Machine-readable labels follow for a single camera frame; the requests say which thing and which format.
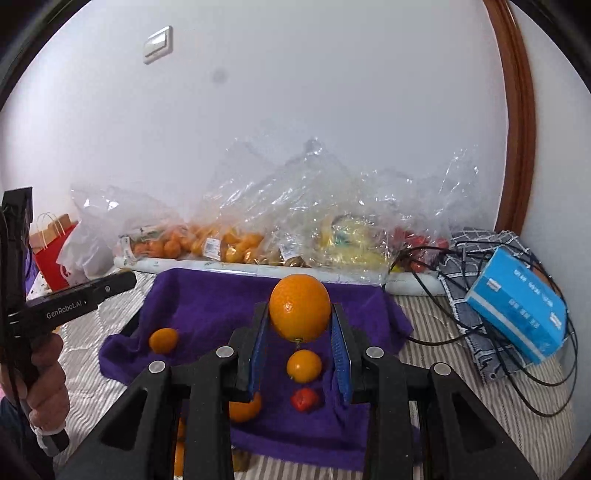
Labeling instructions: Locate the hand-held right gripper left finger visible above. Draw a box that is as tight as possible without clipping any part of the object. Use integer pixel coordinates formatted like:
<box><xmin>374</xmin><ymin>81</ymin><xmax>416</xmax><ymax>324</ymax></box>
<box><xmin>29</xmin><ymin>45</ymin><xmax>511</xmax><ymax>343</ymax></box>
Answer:
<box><xmin>58</xmin><ymin>302</ymin><xmax>271</xmax><ymax>480</ymax></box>

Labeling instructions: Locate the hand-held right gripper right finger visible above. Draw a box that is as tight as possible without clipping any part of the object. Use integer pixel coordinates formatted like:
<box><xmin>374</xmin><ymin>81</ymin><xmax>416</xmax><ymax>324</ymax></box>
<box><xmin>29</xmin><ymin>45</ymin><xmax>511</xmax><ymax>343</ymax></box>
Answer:
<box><xmin>330</xmin><ymin>302</ymin><xmax>539</xmax><ymax>480</ymax></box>

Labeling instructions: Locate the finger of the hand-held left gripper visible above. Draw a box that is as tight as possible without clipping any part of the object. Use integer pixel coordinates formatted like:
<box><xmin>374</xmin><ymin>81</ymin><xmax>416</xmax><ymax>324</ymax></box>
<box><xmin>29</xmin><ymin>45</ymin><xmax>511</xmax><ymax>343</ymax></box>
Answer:
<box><xmin>90</xmin><ymin>271</ymin><xmax>138</xmax><ymax>302</ymax></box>

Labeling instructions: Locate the red tomato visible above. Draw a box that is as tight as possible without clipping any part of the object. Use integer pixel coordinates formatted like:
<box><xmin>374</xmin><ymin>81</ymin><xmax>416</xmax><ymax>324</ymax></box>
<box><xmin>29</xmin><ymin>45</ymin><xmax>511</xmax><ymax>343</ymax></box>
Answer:
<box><xmin>290</xmin><ymin>388</ymin><xmax>320</xmax><ymax>413</ymax></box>

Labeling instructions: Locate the large orange with stem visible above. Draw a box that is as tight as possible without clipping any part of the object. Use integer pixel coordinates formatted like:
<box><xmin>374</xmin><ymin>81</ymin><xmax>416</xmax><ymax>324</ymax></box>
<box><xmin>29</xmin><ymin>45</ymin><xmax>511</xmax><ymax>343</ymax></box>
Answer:
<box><xmin>269</xmin><ymin>274</ymin><xmax>332</xmax><ymax>343</ymax></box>

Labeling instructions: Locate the person's left hand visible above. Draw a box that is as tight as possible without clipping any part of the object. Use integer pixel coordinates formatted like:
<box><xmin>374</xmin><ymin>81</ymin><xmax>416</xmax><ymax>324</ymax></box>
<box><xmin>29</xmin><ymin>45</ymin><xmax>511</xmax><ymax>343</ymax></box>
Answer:
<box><xmin>0</xmin><ymin>332</ymin><xmax>71</xmax><ymax>432</ymax></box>

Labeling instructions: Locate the white plastic shopping bag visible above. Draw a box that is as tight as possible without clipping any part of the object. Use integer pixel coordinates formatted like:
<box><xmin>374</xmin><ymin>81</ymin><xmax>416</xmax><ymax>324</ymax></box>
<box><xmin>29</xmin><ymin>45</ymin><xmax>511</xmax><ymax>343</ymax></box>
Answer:
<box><xmin>56</xmin><ymin>217</ymin><xmax>116</xmax><ymax>284</ymax></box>

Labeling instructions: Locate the red paper bag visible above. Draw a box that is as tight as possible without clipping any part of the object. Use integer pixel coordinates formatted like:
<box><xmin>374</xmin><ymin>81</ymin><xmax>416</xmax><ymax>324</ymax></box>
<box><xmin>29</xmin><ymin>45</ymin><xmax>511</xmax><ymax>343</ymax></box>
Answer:
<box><xmin>28</xmin><ymin>212</ymin><xmax>79</xmax><ymax>292</ymax></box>

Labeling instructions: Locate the clear bag of tangerines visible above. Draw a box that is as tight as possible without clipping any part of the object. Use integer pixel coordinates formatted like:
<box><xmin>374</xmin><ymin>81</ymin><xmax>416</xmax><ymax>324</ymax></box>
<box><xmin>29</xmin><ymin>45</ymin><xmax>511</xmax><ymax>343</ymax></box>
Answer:
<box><xmin>71</xmin><ymin>185</ymin><xmax>190</xmax><ymax>259</ymax></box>

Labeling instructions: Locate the purple towel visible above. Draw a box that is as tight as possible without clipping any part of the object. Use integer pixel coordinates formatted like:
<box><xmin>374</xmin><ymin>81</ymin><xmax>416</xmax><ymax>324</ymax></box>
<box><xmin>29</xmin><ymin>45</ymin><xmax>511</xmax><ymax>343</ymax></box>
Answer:
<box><xmin>98</xmin><ymin>267</ymin><xmax>415</xmax><ymax>472</ymax></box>

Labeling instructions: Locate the clear bag of oranges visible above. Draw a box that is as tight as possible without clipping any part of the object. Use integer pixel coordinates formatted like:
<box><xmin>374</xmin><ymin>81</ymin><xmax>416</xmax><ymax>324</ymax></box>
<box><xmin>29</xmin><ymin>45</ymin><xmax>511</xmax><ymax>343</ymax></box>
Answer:
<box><xmin>185</xmin><ymin>138</ymin><xmax>278</xmax><ymax>264</ymax></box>

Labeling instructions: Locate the clear bag of yellow fruit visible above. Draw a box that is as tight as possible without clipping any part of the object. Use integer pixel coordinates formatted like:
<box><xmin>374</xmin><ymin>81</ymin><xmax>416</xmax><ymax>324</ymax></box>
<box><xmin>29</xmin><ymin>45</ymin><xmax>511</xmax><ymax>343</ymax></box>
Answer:
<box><xmin>272</xmin><ymin>136</ymin><xmax>398</xmax><ymax>273</ymax></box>

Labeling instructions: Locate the striped mattress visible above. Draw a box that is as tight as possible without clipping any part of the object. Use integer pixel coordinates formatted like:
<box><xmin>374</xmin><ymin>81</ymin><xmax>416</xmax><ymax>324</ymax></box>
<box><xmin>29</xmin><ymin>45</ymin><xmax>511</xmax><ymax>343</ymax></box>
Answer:
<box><xmin>25</xmin><ymin>270</ymin><xmax>578</xmax><ymax>480</ymax></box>

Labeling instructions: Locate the clear bag of red fruit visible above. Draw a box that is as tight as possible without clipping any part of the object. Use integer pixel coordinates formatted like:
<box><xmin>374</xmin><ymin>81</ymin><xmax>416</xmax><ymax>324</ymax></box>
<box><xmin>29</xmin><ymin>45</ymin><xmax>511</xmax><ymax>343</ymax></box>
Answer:
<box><xmin>383</xmin><ymin>148</ymin><xmax>481</xmax><ymax>273</ymax></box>

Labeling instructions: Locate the navy grid patterned cloth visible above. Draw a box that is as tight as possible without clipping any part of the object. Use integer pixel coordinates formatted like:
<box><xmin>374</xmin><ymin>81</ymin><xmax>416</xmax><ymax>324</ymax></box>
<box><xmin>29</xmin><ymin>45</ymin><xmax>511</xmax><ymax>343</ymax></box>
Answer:
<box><xmin>436</xmin><ymin>227</ymin><xmax>571</xmax><ymax>385</ymax></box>

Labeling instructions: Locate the blue tissue box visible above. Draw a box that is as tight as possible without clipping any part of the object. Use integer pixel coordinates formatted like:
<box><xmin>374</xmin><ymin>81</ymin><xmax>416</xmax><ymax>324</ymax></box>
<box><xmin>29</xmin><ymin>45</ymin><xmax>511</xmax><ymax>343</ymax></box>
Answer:
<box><xmin>464</xmin><ymin>246</ymin><xmax>568</xmax><ymax>365</ymax></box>

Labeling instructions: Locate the black cable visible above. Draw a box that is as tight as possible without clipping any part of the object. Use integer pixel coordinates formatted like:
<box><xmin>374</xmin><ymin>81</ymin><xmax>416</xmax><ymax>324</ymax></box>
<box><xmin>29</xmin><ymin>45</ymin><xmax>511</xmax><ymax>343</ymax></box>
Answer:
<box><xmin>381</xmin><ymin>244</ymin><xmax>579</xmax><ymax>418</ymax></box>

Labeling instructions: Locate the white light switch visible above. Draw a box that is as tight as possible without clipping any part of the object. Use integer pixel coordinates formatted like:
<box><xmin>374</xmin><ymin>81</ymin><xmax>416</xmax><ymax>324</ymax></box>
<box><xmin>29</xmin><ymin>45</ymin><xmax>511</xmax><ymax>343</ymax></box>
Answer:
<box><xmin>142</xmin><ymin>25</ymin><xmax>174</xmax><ymax>64</ymax></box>

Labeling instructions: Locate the brown wooden door frame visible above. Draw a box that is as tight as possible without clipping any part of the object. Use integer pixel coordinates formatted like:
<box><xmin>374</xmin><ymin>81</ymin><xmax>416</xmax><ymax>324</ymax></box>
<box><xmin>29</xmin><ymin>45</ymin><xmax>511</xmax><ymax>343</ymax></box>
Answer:
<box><xmin>482</xmin><ymin>0</ymin><xmax>536</xmax><ymax>236</ymax></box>

